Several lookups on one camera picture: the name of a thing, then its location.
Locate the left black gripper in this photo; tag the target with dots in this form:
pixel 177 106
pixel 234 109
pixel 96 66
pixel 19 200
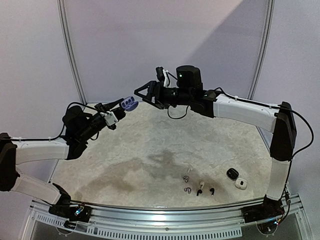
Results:
pixel 110 106

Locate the right aluminium frame post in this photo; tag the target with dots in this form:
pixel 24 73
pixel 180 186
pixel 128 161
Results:
pixel 263 47

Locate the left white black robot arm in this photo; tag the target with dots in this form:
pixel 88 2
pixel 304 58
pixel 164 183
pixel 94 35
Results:
pixel 78 128

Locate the white earbud charging case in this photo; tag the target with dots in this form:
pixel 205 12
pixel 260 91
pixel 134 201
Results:
pixel 241 183

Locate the purple earbud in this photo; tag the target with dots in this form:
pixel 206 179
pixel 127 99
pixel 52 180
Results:
pixel 187 190
pixel 186 178

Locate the purple earbud charging case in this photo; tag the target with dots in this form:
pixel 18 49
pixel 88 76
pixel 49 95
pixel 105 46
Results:
pixel 129 104

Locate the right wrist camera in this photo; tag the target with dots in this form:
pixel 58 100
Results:
pixel 162 76

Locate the left aluminium frame post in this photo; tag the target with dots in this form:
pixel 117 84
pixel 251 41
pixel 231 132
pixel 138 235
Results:
pixel 62 11

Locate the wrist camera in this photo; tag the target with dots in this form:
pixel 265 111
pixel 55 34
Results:
pixel 107 114
pixel 162 76

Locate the black stem earbud right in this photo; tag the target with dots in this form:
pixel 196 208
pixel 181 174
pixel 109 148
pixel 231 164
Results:
pixel 212 190

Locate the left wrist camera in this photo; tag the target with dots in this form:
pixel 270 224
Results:
pixel 107 114

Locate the black earbud charging case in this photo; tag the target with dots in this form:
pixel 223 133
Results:
pixel 232 173

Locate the aluminium frame post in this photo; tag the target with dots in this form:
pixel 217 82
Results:
pixel 263 47
pixel 62 11

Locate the black stem earbud left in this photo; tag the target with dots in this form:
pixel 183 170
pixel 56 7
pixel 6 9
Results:
pixel 199 192

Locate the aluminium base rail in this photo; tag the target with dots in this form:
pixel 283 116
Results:
pixel 224 222

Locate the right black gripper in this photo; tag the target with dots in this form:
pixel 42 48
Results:
pixel 155 94

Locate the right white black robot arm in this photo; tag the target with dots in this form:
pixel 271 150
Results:
pixel 215 103

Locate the black stem earbud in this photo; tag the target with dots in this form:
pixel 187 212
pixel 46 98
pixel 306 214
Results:
pixel 199 192
pixel 212 190

